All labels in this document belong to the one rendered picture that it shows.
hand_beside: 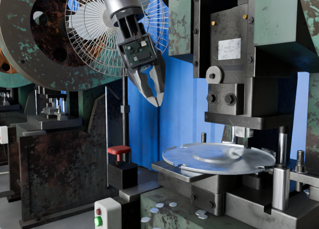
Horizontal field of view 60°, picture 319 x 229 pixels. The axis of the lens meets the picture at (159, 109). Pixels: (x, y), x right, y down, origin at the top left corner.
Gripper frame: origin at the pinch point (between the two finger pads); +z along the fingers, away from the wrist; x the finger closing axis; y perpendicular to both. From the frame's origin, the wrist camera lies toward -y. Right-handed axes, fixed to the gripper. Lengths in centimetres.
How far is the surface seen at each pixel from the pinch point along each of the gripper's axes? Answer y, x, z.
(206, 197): -4.8, 3.5, 27.4
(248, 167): 0.2, 15.1, 21.3
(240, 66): -9.3, 22.4, -1.1
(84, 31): -81, -32, -43
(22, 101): -273, -186, -43
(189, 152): -12.5, 2.7, 17.1
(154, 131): -230, -33, 39
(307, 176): -2.8, 28.1, 28.7
